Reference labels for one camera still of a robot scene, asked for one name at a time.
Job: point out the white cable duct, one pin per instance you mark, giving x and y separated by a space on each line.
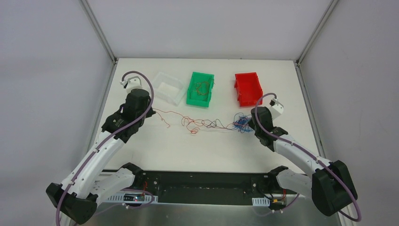
262 202
131 198

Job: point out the clear plastic bin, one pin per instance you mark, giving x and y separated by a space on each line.
168 88

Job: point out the red plastic bin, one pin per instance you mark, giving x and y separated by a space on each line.
248 89

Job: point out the aluminium frame post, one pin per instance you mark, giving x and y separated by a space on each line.
98 30
320 25

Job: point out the right aluminium frame post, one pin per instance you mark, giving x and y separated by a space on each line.
320 25

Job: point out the left white cable duct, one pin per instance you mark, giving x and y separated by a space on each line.
131 198

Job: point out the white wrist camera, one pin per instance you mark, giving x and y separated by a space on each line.
276 108
131 84

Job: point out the left aluminium frame post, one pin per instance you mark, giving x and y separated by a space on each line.
98 30

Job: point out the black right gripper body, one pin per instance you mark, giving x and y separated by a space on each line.
252 121

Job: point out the right white cable duct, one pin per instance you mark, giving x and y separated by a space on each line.
262 202

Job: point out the green plastic bin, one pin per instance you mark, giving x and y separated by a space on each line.
199 91

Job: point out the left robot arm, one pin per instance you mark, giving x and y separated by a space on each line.
79 195

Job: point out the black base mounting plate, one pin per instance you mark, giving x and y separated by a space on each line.
217 188

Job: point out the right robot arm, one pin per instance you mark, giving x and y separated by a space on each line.
327 183

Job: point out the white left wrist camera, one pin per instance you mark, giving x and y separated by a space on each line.
131 84

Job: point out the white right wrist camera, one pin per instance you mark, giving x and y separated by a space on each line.
276 108

